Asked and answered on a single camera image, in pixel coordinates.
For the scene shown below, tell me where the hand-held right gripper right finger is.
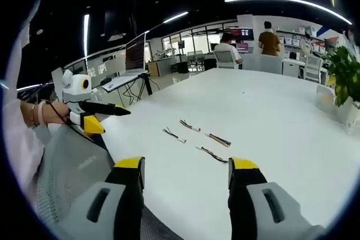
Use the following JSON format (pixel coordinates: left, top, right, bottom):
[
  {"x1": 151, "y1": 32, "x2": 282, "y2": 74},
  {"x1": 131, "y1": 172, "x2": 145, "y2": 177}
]
[{"x1": 227, "y1": 156, "x2": 327, "y2": 240}]

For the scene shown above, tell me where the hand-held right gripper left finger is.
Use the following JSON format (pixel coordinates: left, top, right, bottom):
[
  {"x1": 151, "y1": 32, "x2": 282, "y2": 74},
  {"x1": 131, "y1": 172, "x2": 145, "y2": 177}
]
[{"x1": 60, "y1": 155, "x2": 146, "y2": 240}]

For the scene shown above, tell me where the black-white JST connector cable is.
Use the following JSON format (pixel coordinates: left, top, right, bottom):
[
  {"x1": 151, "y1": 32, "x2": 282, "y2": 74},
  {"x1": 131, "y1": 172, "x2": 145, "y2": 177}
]
[
  {"x1": 195, "y1": 146, "x2": 229, "y2": 165},
  {"x1": 162, "y1": 126, "x2": 188, "y2": 143}
]

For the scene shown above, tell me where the multicolour-wired JST connector cable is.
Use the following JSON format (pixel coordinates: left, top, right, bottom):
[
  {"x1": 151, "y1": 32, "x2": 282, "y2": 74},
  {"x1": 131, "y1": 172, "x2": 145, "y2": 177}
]
[{"x1": 204, "y1": 132, "x2": 232, "y2": 148}]

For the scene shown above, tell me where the orange-wired JST connector cable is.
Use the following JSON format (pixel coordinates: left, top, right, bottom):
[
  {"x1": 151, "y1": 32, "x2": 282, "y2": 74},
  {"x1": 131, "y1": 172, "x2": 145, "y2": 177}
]
[{"x1": 179, "y1": 119, "x2": 202, "y2": 133}]

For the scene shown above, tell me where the person's left hand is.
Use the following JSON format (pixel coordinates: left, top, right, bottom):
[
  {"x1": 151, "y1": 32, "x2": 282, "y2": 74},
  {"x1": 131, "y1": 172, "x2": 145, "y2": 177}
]
[{"x1": 44, "y1": 102, "x2": 71, "y2": 125}]

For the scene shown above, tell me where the pink wristband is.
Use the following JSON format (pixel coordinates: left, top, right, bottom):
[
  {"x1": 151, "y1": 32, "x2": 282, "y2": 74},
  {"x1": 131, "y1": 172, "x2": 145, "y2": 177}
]
[{"x1": 38, "y1": 101, "x2": 46, "y2": 125}]

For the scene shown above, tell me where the black tripod laptop stand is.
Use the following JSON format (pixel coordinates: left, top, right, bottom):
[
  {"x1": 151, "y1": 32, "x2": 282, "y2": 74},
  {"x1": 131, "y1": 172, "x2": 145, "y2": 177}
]
[{"x1": 119, "y1": 73, "x2": 154, "y2": 103}]

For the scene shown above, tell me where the straight ceiling light strip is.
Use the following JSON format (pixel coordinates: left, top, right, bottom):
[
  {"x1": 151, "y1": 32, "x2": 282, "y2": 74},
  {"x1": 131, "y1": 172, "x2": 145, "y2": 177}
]
[
  {"x1": 163, "y1": 11, "x2": 190, "y2": 24},
  {"x1": 83, "y1": 13, "x2": 90, "y2": 58}
]

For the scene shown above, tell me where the open laptop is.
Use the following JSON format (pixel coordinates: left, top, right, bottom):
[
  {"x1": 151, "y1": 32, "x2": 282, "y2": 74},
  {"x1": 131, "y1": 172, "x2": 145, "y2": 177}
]
[{"x1": 101, "y1": 31, "x2": 149, "y2": 92}]

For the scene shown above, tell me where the clear plastic container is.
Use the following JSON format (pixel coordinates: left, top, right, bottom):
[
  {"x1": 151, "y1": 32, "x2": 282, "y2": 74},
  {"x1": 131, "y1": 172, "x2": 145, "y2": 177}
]
[{"x1": 316, "y1": 84, "x2": 338, "y2": 112}]

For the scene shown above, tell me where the white mesh office chair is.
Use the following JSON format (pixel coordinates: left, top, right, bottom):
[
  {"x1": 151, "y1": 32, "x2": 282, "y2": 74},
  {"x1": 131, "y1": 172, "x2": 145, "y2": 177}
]
[
  {"x1": 304, "y1": 54, "x2": 323, "y2": 84},
  {"x1": 213, "y1": 50, "x2": 240, "y2": 70}
]

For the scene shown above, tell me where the white plant pot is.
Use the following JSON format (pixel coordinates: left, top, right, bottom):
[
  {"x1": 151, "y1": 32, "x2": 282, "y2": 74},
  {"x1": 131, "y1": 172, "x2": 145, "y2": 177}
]
[{"x1": 334, "y1": 96, "x2": 360, "y2": 134}]

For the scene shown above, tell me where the green potted plant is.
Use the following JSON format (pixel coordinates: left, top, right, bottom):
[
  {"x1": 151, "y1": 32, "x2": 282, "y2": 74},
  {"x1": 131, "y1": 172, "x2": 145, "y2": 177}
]
[{"x1": 322, "y1": 45, "x2": 360, "y2": 108}]

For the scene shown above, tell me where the long curved ceiling light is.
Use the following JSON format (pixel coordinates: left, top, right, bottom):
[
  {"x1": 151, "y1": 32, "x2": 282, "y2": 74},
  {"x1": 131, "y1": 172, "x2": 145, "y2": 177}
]
[{"x1": 224, "y1": 0, "x2": 353, "y2": 25}]

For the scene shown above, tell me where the black wrist strap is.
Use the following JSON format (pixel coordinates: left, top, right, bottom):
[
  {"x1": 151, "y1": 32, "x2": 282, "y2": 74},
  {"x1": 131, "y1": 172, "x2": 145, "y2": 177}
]
[{"x1": 42, "y1": 99, "x2": 71, "y2": 125}]

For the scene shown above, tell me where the wall monitor screen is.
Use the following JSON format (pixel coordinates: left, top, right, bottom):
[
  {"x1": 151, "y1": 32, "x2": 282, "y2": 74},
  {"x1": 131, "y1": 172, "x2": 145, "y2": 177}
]
[{"x1": 229, "y1": 27, "x2": 254, "y2": 42}]

